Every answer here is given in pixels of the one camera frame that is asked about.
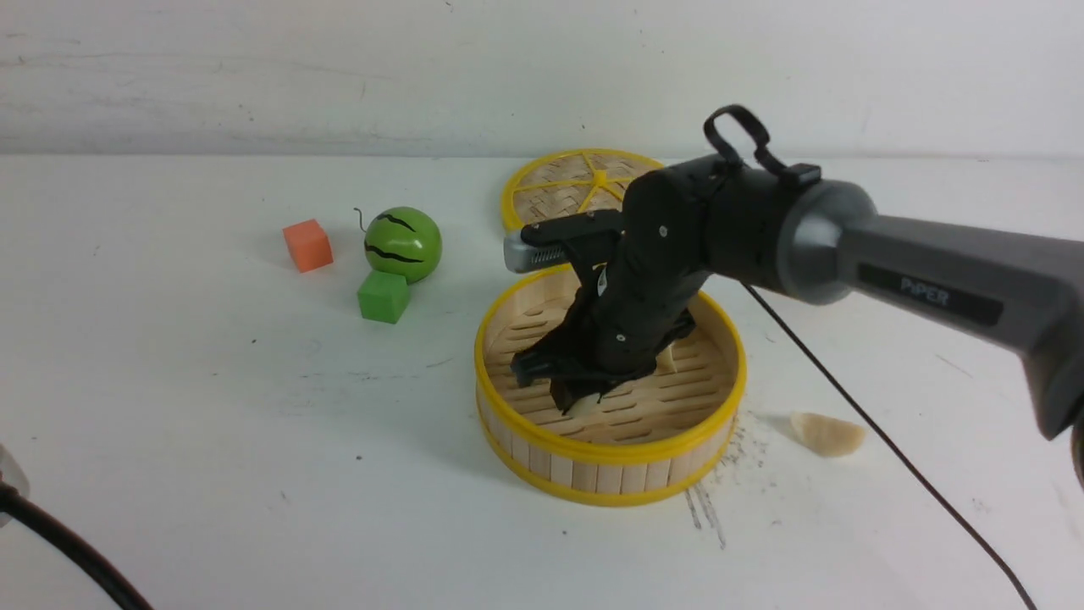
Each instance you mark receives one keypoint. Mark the pale green dumpling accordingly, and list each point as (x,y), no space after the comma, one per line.
(583,406)

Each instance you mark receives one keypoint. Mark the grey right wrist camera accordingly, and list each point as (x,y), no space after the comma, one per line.
(583,240)

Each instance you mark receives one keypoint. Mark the bamboo steamer lid yellow rim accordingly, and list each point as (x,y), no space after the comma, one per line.
(570,182)

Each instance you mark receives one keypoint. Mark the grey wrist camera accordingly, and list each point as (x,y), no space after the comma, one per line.
(14,486)
(583,240)

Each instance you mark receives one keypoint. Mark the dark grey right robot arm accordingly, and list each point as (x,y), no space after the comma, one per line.
(790,231)

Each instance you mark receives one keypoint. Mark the orange foam cube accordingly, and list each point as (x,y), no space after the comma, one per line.
(308,245)

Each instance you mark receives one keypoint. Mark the bamboo steamer tray yellow rim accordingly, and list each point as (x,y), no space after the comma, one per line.
(650,439)

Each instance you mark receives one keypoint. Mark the pale beige dumpling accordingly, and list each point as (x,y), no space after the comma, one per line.
(826,436)

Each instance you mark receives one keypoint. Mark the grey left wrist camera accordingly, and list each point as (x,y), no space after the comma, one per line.
(14,486)

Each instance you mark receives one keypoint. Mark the green foam cube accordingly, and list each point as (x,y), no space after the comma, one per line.
(383,297)

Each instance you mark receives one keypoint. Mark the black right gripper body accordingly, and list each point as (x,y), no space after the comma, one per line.
(609,335)

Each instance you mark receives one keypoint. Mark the white dumpling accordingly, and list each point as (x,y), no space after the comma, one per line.
(665,362)

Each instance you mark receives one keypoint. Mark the green toy watermelon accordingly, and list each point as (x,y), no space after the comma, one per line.
(402,241)

